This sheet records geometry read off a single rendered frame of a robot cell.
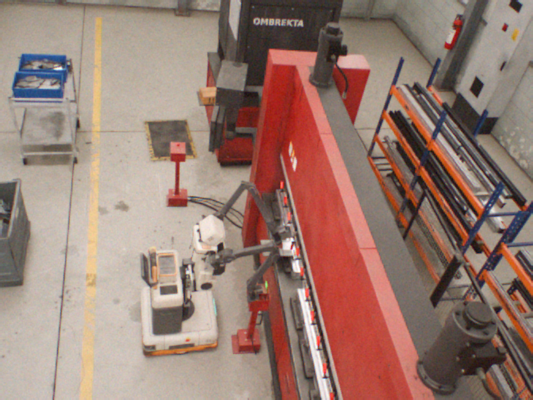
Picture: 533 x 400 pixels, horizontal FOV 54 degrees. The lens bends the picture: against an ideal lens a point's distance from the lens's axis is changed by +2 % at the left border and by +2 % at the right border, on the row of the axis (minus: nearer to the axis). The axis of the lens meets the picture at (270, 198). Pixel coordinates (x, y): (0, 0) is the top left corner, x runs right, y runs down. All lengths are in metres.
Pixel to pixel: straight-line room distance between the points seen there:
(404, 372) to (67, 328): 3.51
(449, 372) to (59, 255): 4.32
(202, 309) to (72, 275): 1.44
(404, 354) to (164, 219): 4.04
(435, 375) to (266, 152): 2.98
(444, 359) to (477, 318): 0.28
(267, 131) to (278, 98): 0.35
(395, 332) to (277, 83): 2.55
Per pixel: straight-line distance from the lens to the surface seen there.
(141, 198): 6.34
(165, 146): 7.10
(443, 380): 2.48
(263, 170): 5.02
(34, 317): 5.40
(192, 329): 4.83
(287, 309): 4.30
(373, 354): 2.86
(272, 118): 4.67
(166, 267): 4.42
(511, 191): 5.36
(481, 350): 2.22
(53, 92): 6.41
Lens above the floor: 4.32
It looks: 42 degrees down
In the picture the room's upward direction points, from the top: 11 degrees clockwise
